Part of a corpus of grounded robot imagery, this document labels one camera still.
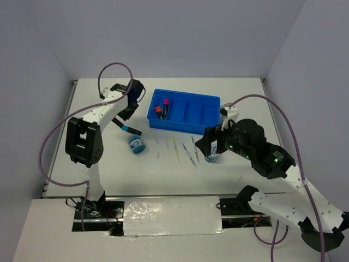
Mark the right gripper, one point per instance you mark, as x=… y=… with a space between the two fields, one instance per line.
x=211 y=134

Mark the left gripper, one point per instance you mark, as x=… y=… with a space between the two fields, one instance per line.
x=128 y=114

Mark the blue cap black highlighter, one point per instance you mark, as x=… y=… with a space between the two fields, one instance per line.
x=131 y=130

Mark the blue jar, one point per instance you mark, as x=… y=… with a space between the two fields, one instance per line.
x=136 y=144
x=213 y=157

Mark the orange cap black highlighter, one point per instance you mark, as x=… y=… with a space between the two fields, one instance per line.
x=159 y=113

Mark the pink cap black highlighter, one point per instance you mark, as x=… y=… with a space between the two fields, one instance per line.
x=166 y=107

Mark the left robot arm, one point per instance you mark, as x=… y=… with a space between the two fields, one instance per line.
x=84 y=143

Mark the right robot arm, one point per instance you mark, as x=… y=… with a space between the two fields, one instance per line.
x=319 y=222

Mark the blue pen refill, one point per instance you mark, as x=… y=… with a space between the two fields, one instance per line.
x=189 y=156

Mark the yellow pen refill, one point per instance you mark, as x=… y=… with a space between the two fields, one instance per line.
x=175 y=148

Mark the blue compartment tray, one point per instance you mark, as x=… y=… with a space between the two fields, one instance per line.
x=188 y=112

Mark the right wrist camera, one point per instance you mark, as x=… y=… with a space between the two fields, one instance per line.
x=228 y=112

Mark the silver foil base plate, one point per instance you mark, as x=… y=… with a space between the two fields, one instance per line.
x=172 y=216

